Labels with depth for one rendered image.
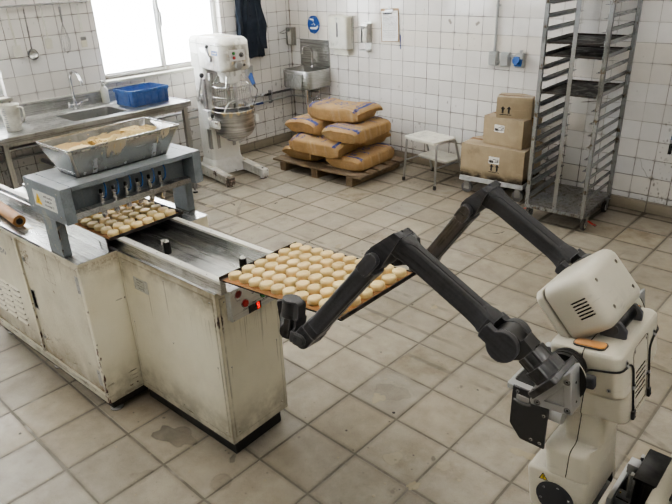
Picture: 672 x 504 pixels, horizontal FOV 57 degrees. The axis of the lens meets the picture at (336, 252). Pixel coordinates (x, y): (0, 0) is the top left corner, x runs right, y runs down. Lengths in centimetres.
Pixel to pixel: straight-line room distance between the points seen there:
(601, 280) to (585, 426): 40
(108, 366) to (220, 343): 78
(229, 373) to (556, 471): 138
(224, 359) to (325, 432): 68
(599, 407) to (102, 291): 214
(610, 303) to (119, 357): 231
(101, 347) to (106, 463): 52
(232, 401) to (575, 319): 161
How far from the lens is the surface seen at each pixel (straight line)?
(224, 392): 270
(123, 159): 297
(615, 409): 167
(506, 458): 293
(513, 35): 597
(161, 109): 579
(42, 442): 331
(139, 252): 281
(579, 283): 151
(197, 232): 292
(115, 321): 308
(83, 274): 292
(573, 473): 180
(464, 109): 630
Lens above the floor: 198
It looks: 25 degrees down
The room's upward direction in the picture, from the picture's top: 2 degrees counter-clockwise
